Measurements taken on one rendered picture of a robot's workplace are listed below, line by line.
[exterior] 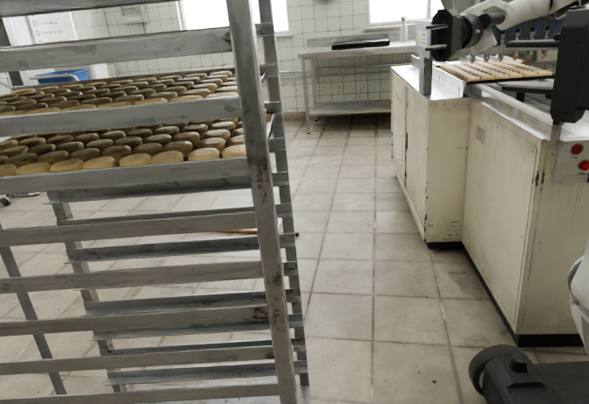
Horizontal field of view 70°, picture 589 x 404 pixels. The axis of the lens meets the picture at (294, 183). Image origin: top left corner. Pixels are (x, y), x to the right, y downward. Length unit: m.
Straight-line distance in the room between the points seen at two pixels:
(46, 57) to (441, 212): 1.94
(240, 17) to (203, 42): 0.07
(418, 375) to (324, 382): 0.34
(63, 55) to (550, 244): 1.49
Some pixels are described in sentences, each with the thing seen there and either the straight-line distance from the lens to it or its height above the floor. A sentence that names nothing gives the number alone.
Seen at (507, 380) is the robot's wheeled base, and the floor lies 0.20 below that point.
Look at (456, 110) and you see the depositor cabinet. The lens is 2.11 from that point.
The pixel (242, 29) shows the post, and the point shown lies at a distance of 0.57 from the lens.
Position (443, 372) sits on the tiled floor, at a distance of 1.77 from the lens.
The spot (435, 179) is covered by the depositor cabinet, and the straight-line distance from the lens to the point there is 2.19.
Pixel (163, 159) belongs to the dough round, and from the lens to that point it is 0.70.
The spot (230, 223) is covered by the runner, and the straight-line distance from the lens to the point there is 0.68.
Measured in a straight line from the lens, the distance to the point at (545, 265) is 1.70.
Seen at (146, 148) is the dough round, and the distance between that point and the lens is 0.78.
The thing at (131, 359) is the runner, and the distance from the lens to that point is 0.89.
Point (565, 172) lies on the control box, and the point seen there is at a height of 0.74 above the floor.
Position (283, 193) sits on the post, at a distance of 1.10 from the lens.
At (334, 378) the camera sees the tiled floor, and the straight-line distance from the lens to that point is 1.72.
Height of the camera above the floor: 1.25
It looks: 22 degrees down
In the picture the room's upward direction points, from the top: 5 degrees counter-clockwise
